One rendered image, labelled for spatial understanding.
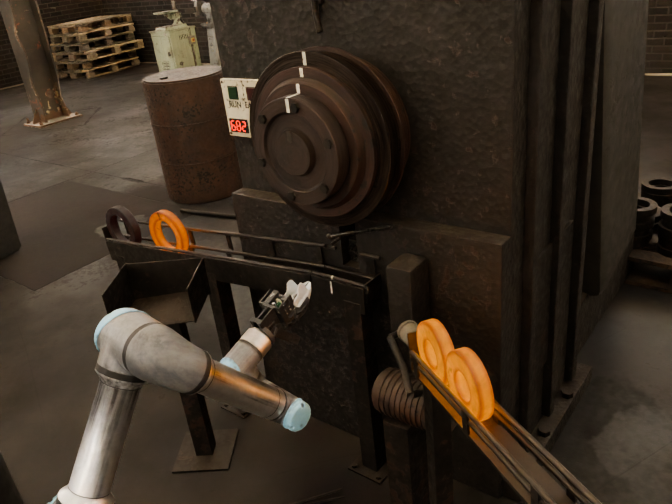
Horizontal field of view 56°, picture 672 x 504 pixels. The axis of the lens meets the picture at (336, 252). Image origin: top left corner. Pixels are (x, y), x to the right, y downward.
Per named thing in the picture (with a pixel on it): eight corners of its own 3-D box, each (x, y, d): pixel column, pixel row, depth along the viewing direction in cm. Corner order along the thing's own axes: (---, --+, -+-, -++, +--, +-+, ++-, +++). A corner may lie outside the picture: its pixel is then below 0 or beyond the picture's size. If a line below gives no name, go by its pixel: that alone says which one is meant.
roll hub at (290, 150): (273, 191, 177) (258, 91, 164) (354, 205, 160) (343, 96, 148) (260, 198, 173) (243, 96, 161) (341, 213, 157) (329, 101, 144)
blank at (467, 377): (456, 334, 137) (442, 338, 136) (493, 367, 123) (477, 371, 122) (461, 395, 142) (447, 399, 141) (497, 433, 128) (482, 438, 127)
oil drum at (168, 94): (209, 173, 519) (186, 62, 480) (261, 182, 484) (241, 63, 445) (151, 198, 478) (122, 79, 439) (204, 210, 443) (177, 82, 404)
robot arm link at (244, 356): (220, 390, 157) (204, 368, 151) (247, 356, 162) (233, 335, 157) (241, 399, 152) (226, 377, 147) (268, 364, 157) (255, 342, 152)
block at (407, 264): (409, 322, 185) (405, 249, 174) (433, 329, 180) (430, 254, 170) (390, 340, 177) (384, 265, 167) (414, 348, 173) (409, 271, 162)
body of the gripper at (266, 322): (293, 293, 160) (264, 327, 154) (303, 315, 166) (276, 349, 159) (270, 286, 165) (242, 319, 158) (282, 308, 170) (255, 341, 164)
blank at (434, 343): (425, 307, 151) (413, 311, 150) (456, 334, 137) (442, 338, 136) (431, 364, 156) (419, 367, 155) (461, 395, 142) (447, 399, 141)
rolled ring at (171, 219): (143, 231, 240) (150, 227, 242) (173, 267, 237) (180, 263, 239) (156, 202, 226) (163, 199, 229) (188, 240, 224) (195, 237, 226)
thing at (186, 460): (172, 433, 236) (124, 263, 205) (241, 429, 234) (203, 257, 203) (156, 474, 218) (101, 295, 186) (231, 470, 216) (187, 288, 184)
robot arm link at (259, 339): (267, 362, 157) (243, 353, 162) (277, 349, 160) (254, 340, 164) (256, 343, 153) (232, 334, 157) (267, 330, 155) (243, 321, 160)
